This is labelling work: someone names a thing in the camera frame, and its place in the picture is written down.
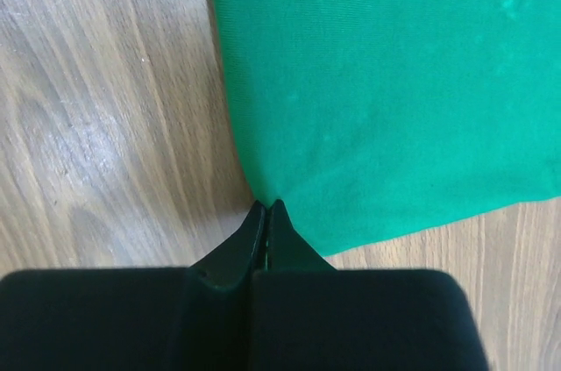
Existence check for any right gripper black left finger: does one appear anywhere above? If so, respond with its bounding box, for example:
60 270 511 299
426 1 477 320
1 203 266 370

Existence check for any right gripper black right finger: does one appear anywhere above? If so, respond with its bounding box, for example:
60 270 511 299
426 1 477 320
252 202 489 370

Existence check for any green polo t-shirt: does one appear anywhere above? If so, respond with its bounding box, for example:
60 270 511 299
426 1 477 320
213 0 560 255

